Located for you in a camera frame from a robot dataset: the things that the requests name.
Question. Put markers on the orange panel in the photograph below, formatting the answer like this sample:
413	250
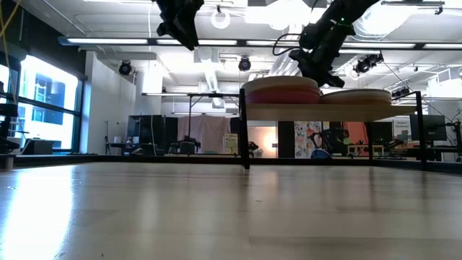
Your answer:
357	131

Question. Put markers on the yellow sign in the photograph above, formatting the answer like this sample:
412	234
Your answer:
231	142

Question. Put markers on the large window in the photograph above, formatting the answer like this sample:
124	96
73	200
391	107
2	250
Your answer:
47	90

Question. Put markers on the colourful floral poster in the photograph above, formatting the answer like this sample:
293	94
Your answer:
305	139

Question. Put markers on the beige curtain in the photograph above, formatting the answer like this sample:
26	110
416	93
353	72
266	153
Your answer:
205	131

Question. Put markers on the black cabinet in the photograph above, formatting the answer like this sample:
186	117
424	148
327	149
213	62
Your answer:
151	130

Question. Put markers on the overhead light bar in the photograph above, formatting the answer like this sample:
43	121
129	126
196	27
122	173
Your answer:
108	41

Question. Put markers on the brown plate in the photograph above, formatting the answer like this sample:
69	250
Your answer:
355	102

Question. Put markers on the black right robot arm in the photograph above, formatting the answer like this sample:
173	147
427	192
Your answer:
346	14

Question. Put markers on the black gantry frame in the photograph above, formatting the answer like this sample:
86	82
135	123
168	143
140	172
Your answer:
173	94

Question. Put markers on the black ceiling spotlight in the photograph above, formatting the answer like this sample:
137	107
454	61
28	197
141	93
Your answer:
125	68
244	64
368	64

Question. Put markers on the wooden shelf with black legs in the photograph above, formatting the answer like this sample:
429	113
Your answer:
325	113

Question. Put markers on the blue round object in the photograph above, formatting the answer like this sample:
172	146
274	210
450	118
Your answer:
320	154

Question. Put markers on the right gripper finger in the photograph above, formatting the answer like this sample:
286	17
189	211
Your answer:
332	77

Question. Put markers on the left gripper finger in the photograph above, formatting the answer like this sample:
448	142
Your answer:
189	34

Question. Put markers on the black aluminium table frame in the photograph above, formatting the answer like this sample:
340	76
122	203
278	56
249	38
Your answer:
144	159

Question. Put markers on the purple plate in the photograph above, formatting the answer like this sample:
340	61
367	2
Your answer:
281	89

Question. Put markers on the pink plate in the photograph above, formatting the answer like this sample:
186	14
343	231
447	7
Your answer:
281	100

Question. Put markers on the black computer monitor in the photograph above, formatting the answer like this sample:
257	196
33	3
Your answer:
429	128

